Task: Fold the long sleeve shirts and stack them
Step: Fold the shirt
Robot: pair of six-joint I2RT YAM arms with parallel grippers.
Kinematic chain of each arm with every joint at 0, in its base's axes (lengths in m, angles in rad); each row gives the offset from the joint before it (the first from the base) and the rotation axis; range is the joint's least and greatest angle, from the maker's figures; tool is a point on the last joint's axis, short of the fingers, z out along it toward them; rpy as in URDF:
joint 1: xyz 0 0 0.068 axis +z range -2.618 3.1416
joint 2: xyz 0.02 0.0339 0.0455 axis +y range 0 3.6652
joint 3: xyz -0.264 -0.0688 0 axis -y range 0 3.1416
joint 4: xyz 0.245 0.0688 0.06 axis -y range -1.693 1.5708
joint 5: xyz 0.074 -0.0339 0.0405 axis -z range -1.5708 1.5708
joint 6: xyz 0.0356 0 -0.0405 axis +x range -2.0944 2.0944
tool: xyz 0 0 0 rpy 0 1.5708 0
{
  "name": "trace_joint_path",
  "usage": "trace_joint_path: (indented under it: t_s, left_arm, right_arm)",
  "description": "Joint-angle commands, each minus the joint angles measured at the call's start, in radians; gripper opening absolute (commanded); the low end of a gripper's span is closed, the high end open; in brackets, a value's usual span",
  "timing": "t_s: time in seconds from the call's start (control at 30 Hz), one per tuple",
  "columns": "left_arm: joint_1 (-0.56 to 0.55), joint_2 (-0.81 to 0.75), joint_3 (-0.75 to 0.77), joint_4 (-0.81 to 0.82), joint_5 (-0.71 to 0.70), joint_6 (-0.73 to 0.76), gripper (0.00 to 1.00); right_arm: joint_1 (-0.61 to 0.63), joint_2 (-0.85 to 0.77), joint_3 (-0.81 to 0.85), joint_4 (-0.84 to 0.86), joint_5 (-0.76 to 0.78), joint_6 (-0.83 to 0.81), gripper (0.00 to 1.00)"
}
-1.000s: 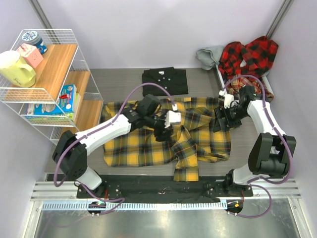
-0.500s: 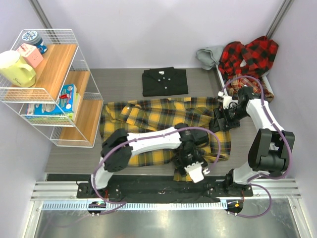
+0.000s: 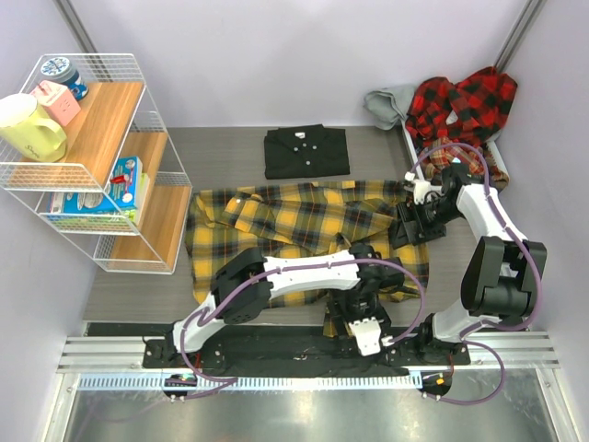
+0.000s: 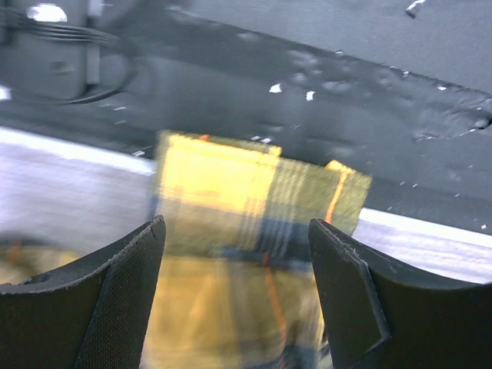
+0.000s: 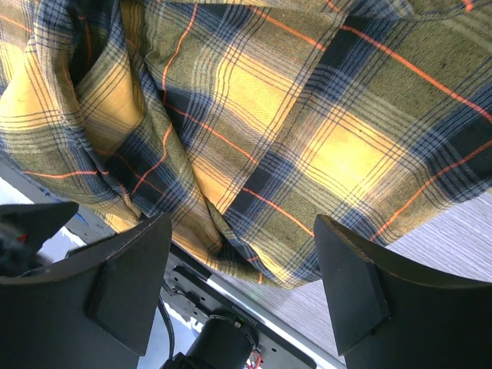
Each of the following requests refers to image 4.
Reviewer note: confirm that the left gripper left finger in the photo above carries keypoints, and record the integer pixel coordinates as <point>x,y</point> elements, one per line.
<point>90,313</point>

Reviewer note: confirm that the yellow plaid long sleeve shirt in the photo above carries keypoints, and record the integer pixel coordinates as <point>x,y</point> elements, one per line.
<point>235,287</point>

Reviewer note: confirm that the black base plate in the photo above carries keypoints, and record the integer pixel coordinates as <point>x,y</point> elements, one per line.
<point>400,90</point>

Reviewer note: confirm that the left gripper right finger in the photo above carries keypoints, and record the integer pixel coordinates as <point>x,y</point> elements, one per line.
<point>380,312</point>

